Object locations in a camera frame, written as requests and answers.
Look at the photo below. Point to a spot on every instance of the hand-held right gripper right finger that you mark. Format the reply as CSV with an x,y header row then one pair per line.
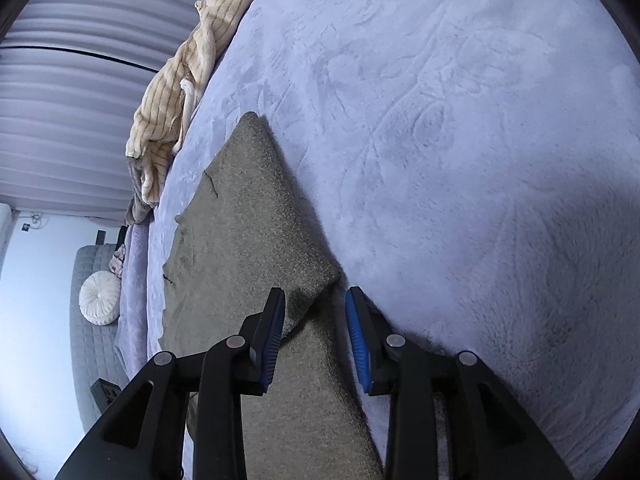
x,y
357,335

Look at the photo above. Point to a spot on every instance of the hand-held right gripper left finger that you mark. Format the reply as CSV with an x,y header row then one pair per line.
x,y
270,351

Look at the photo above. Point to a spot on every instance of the olive fleece garment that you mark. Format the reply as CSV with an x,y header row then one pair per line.
x,y
250,235

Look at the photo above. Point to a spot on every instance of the small pink plush toy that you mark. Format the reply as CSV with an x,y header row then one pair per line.
x,y
118,262

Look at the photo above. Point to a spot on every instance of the white round cushion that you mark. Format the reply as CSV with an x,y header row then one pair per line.
x,y
100,297

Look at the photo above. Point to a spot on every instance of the grey quilted sofa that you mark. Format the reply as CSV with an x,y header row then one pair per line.
x,y
85,355

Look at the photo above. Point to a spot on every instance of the grey plush cloth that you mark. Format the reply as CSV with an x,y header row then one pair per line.
x,y
136,207

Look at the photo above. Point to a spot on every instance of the lavender plush blanket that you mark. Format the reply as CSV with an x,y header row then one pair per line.
x,y
450,160

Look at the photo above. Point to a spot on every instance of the cream striped blanket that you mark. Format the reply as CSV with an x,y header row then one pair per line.
x,y
160,110

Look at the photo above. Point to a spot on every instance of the grey pleated curtain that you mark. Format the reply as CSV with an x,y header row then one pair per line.
x,y
75,110

